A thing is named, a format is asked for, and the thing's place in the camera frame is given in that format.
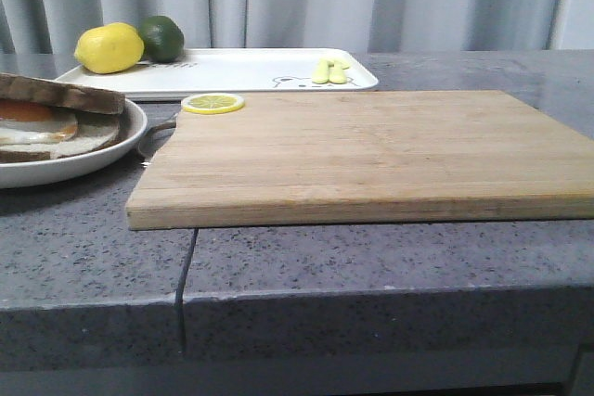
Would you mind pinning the white bread slice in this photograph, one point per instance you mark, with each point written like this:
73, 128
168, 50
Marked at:
64, 95

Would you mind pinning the white round plate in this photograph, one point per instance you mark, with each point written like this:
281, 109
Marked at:
134, 123

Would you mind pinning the metal cutting board handle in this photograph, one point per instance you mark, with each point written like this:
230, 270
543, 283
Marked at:
144, 144

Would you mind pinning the wooden cutting board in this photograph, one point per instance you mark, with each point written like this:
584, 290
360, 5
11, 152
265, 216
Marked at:
366, 157

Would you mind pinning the light green plastic piece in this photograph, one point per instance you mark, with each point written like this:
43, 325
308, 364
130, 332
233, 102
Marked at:
330, 70

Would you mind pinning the fried egg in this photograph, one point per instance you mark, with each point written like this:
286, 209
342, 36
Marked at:
25, 123

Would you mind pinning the bottom bread slice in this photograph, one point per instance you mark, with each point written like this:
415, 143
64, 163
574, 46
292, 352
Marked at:
95, 131

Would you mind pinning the yellow lemon slice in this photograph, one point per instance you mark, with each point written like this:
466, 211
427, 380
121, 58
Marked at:
212, 103

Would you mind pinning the white rectangular tray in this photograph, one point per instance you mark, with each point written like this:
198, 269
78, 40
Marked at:
226, 70

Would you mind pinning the green lime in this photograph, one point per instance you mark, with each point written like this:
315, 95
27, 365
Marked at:
163, 40

